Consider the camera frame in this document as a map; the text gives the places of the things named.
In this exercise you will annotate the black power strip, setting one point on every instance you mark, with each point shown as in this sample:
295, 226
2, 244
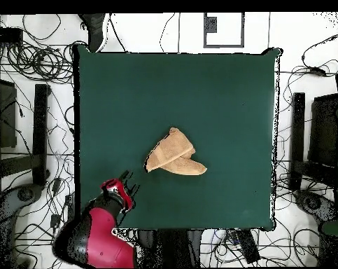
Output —
248, 246
70, 207

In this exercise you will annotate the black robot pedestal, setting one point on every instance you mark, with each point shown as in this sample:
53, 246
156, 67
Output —
171, 246

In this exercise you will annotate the grey swivel chair base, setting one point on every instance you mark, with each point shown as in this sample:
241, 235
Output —
6, 207
314, 204

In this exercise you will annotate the black cabinet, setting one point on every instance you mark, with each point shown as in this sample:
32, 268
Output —
5, 112

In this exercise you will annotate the black power adapter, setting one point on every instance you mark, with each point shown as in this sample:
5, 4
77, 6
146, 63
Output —
317, 71
55, 220

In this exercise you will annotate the black metal stand foot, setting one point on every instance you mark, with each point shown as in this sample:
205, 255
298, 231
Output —
297, 134
40, 134

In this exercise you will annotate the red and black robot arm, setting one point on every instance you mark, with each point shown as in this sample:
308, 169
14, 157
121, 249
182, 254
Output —
101, 238

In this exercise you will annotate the black chair seat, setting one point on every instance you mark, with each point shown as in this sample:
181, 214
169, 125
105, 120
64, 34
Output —
324, 131

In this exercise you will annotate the tan terry towel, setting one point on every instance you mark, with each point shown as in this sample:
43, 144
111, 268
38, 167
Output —
171, 151

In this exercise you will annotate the black flat box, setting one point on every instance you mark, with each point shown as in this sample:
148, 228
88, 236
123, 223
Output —
6, 35

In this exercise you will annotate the dark green table cloth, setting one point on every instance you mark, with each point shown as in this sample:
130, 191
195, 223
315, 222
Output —
157, 98

